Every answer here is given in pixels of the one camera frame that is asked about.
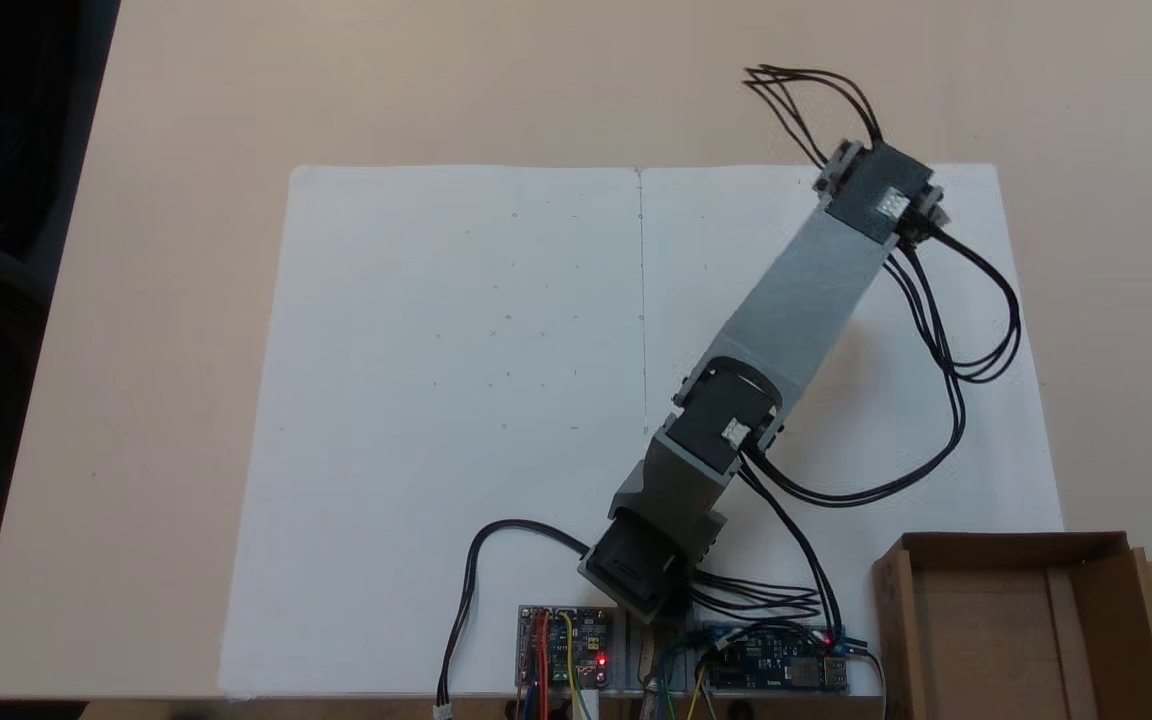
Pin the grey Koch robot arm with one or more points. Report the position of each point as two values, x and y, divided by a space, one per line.
796 310

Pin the small multicoloured circuit board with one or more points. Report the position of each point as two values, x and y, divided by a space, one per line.
586 640

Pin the blue circuit board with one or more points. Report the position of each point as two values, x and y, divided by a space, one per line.
776 660

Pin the brown cardboard box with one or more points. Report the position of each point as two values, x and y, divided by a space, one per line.
996 630

